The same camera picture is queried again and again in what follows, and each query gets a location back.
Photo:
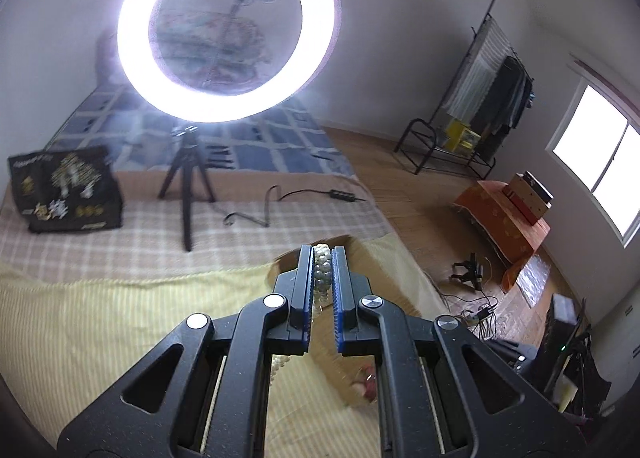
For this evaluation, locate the yellow striped blanket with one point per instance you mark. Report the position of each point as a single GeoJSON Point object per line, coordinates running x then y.
{"type": "Point", "coordinates": [125, 338]}

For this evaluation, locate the floral printed wall hanging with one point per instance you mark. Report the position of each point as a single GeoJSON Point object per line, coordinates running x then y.
{"type": "Point", "coordinates": [200, 48]}

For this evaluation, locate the dark hanging clothes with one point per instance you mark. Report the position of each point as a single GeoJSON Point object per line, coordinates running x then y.
{"type": "Point", "coordinates": [505, 98]}

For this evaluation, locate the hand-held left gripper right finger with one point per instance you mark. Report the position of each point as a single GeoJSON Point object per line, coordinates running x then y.
{"type": "Point", "coordinates": [339, 298]}

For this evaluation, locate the clear plastic bag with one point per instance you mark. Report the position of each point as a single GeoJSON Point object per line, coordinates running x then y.
{"type": "Point", "coordinates": [534, 280]}

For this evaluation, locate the long cardboard box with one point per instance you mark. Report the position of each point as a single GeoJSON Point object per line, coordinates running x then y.
{"type": "Point", "coordinates": [530, 195]}

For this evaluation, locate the small black floor device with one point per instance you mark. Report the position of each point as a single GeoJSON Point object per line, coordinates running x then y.
{"type": "Point", "coordinates": [467, 272]}

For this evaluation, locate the brown cardboard box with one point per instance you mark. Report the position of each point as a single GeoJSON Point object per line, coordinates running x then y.
{"type": "Point", "coordinates": [382, 278]}

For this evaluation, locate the orange cloth covered table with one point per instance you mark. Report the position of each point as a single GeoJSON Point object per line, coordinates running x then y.
{"type": "Point", "coordinates": [492, 218]}

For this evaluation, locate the pink jewelry piece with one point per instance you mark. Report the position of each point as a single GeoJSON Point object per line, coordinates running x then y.
{"type": "Point", "coordinates": [367, 382]}

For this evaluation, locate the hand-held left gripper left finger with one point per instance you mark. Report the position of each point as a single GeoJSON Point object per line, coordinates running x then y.
{"type": "Point", "coordinates": [301, 298]}

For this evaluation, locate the pink checked bedsheet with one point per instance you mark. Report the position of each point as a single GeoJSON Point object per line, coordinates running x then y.
{"type": "Point", "coordinates": [125, 248]}

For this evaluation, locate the white framed window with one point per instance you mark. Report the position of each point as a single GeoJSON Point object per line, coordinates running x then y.
{"type": "Point", "coordinates": [590, 138]}

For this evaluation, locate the black printed bag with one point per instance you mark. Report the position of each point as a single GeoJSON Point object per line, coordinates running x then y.
{"type": "Point", "coordinates": [65, 188]}

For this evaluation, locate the yellow box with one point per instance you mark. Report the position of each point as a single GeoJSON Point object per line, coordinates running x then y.
{"type": "Point", "coordinates": [460, 135]}

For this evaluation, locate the black metal shoe rack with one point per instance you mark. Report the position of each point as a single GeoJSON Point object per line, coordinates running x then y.
{"type": "Point", "coordinates": [417, 138]}

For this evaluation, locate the blue plaid blanket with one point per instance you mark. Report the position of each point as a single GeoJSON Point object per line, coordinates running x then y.
{"type": "Point", "coordinates": [280, 148]}

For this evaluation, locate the black clothes rack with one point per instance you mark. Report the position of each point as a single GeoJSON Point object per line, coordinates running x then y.
{"type": "Point", "coordinates": [487, 18]}

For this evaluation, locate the black electronic device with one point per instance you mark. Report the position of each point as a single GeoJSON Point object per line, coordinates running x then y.
{"type": "Point", "coordinates": [562, 338]}

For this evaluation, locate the white striped hanging cloth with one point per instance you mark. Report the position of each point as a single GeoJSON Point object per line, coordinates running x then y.
{"type": "Point", "coordinates": [477, 68]}

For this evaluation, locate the black tripod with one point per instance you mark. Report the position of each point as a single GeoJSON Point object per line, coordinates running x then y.
{"type": "Point", "coordinates": [186, 173]}

